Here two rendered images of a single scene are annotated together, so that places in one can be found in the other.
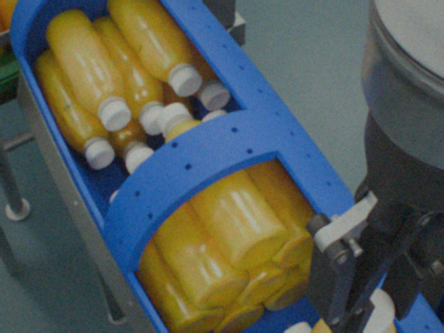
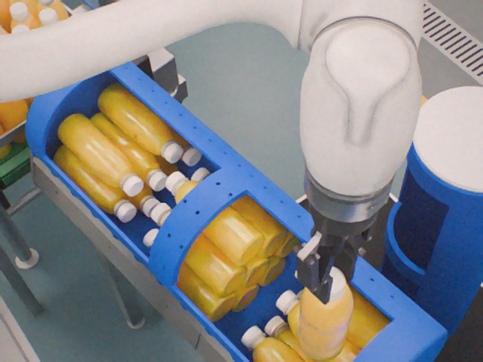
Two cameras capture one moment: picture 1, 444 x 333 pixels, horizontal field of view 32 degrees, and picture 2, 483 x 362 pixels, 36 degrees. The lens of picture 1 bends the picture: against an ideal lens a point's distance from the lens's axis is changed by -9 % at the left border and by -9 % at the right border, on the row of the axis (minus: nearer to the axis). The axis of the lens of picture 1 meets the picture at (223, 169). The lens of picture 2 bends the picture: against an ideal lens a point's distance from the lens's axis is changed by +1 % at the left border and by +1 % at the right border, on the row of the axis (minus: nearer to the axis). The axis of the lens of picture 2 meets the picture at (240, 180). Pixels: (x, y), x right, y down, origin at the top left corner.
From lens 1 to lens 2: 44 cm
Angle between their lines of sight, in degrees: 6
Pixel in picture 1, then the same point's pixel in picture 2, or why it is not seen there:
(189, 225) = (203, 245)
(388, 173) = (324, 225)
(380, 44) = (312, 183)
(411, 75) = (327, 194)
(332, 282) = (309, 272)
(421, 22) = (328, 179)
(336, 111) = (260, 119)
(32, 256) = (50, 293)
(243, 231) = (238, 243)
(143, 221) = (177, 251)
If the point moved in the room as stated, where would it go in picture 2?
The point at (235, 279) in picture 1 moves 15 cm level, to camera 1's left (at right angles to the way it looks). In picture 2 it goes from (239, 272) to (158, 292)
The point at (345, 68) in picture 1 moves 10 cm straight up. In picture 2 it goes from (261, 82) to (261, 65)
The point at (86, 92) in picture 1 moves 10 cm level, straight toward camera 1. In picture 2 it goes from (108, 174) to (129, 212)
